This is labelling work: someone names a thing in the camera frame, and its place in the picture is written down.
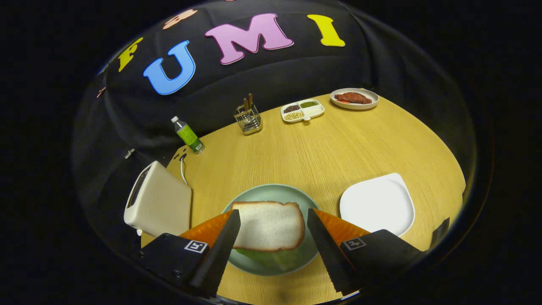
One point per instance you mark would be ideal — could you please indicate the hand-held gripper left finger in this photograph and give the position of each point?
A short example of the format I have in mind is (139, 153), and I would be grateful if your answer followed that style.
(219, 254)

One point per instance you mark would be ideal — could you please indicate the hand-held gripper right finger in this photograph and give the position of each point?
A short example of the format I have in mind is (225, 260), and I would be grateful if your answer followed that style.
(328, 254)

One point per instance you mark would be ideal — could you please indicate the green lettuce leaf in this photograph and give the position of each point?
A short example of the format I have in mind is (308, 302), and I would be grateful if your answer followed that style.
(271, 258)

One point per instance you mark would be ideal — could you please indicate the white bread slice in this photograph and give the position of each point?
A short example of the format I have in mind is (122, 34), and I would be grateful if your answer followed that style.
(271, 226)

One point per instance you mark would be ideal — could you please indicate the square white plate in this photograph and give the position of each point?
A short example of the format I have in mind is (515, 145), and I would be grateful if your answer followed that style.
(377, 203)

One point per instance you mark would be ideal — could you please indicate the white toaster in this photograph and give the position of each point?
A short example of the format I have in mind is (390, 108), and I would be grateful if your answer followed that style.
(163, 203)

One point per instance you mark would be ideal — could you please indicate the round pale green plate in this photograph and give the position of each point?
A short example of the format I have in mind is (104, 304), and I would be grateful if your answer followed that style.
(271, 192)

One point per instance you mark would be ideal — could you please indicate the green label drink bottle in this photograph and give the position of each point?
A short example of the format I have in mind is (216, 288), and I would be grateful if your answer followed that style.
(187, 135)

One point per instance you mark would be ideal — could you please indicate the white divided bean dish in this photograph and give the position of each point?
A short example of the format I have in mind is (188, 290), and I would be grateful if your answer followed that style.
(315, 112)

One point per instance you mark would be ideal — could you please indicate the round white meat plate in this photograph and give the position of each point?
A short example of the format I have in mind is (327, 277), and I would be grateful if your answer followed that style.
(355, 106)

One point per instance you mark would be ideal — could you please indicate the brown cooked meat slice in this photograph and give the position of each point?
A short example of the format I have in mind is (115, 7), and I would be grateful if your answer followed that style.
(353, 98)

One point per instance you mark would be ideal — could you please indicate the black backdrop cloth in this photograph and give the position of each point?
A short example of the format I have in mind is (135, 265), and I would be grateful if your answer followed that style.
(381, 55)

